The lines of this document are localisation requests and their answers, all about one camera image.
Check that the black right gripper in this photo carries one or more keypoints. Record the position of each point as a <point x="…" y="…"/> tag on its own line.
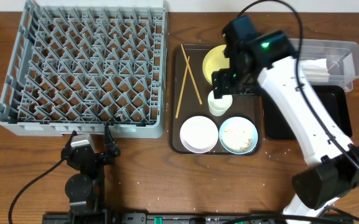
<point x="221" y="86"/>

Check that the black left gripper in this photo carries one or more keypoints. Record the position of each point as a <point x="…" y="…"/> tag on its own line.
<point x="112" y="152"/>

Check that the white plastic cup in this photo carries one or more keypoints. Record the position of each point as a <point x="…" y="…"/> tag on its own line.
<point x="218" y="107"/>

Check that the light blue round bowl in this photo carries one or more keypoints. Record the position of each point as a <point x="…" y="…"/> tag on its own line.
<point x="240" y="123"/>

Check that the rice food scraps pile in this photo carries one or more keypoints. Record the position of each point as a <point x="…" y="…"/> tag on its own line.
<point x="236" y="140"/>

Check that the white round bowl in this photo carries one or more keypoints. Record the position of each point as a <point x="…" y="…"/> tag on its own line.
<point x="199" y="134"/>

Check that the white paper napkin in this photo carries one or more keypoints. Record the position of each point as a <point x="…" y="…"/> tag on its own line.
<point x="315" y="70"/>

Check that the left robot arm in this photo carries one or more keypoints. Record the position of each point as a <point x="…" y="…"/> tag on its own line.
<point x="86" y="189"/>

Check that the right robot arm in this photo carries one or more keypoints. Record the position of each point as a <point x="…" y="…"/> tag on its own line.
<point x="269" y="63"/>

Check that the clear plastic waste bin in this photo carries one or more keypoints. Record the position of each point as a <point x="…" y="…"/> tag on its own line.
<point x="342" y="60"/>

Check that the black rectangular waste tray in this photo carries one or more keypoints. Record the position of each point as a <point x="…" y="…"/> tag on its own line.
<point x="332" y="97"/>

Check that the yellow round plate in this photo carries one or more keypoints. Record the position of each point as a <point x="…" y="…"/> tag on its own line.
<point x="214" y="61"/>

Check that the wooden chopstick, long diagonal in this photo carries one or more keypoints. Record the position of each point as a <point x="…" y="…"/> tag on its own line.
<point x="189" y="70"/>

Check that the wooden chopstick, lower left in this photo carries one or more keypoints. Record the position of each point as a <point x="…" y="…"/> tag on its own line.
<point x="182" y="87"/>

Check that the dark brown serving tray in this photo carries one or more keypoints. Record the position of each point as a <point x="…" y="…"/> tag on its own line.
<point x="185" y="104"/>

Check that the grey plastic dish rack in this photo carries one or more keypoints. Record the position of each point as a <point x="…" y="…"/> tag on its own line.
<point x="86" y="68"/>

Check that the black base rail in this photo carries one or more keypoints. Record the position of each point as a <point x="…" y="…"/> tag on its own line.
<point x="139" y="218"/>

